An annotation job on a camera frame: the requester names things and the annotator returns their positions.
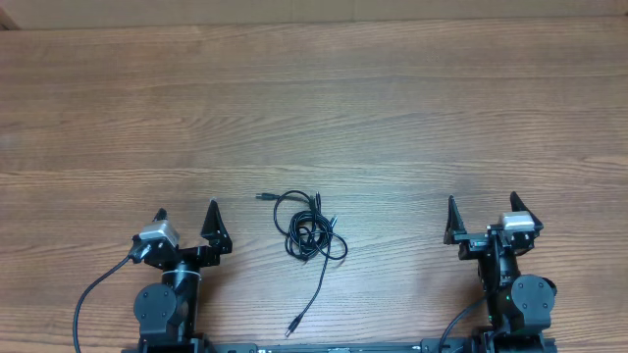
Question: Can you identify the black usb cable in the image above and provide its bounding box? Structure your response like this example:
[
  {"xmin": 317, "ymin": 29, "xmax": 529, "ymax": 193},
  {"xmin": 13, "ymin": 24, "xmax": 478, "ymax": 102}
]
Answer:
[{"xmin": 272, "ymin": 189, "xmax": 349, "ymax": 339}]

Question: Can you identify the right camera cable black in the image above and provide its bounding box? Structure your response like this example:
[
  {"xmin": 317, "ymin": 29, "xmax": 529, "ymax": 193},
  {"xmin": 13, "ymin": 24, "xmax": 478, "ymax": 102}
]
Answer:
[{"xmin": 438, "ymin": 294, "xmax": 489, "ymax": 353}]

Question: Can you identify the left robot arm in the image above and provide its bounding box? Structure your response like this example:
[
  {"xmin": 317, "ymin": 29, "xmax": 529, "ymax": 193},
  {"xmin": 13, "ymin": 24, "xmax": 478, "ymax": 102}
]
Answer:
[{"xmin": 129, "ymin": 199, "xmax": 233, "ymax": 353}]

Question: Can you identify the camera cable black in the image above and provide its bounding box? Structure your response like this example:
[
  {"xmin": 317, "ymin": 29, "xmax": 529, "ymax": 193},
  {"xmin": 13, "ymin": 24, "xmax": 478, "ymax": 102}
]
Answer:
[
  {"xmin": 72, "ymin": 254, "xmax": 133, "ymax": 353},
  {"xmin": 438, "ymin": 294, "xmax": 489, "ymax": 353}
]

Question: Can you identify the left camera cable black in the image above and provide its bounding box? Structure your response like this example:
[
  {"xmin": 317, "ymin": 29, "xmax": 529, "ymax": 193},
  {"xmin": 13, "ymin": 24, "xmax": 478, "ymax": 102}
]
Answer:
[{"xmin": 72, "ymin": 254, "xmax": 133, "ymax": 353}]

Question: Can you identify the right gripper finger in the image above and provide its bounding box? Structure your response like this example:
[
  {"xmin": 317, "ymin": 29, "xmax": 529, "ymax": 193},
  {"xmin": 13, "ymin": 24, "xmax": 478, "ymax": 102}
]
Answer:
[
  {"xmin": 509, "ymin": 191, "xmax": 544, "ymax": 230},
  {"xmin": 444, "ymin": 195, "xmax": 466, "ymax": 244}
]

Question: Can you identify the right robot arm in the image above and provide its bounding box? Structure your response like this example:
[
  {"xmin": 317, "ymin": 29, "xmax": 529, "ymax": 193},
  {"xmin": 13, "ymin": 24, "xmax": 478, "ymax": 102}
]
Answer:
[{"xmin": 438, "ymin": 192, "xmax": 557, "ymax": 352}]

